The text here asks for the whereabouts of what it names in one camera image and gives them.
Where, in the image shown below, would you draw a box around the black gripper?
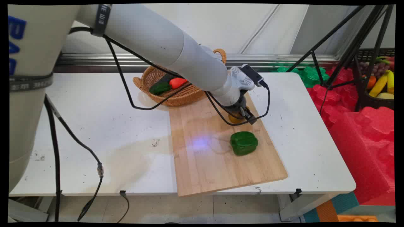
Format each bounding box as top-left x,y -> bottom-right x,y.
225,96 -> 257,125

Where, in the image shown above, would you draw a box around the brown toy potato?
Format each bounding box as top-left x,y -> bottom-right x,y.
228,107 -> 250,124

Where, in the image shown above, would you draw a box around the green toy bell pepper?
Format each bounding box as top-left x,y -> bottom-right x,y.
230,131 -> 258,156

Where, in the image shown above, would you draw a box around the bamboo cutting board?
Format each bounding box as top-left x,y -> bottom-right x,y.
168,70 -> 288,197

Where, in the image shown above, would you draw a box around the orange toy carrot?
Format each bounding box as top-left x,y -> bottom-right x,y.
149,78 -> 188,96

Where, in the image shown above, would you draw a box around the green foam sheet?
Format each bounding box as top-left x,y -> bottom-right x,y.
271,65 -> 330,88

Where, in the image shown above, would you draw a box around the red foam sheet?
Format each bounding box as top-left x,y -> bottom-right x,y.
307,67 -> 358,128

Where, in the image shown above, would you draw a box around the white table leg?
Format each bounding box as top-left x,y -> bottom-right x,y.
277,193 -> 336,222

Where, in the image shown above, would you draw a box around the black crate with fruit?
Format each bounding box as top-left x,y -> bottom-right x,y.
353,48 -> 395,111

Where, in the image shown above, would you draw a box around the red foam block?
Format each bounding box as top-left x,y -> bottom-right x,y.
328,106 -> 395,206

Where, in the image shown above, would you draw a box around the teal and orange mat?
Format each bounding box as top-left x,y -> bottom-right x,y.
303,192 -> 359,223

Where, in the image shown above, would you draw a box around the yellow toy banana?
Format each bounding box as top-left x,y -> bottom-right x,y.
386,70 -> 395,94
369,71 -> 389,98

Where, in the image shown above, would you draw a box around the purple toy grapes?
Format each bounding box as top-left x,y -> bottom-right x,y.
359,62 -> 390,78

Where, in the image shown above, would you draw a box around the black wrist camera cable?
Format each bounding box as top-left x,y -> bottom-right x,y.
69,27 -> 271,126

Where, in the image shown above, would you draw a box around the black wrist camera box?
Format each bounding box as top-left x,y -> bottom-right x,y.
241,64 -> 268,88

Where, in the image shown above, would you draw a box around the wicker basket with handles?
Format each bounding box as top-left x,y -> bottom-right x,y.
133,48 -> 227,107

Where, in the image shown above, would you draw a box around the aluminium wall rail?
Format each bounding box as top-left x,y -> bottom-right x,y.
53,53 -> 341,73

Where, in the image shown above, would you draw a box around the black camera tripod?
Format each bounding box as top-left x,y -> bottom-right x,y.
286,5 -> 395,112

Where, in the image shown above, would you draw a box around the thin black cable under table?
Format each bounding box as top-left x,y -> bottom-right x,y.
117,190 -> 130,223

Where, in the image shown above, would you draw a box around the black cable with metal connector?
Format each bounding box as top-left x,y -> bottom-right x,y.
44,94 -> 104,222

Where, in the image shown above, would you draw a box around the black velcro strap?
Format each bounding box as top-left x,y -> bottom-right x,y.
92,4 -> 113,38
9,72 -> 54,92

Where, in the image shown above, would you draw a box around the thick black base cable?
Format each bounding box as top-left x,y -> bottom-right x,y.
44,96 -> 61,222

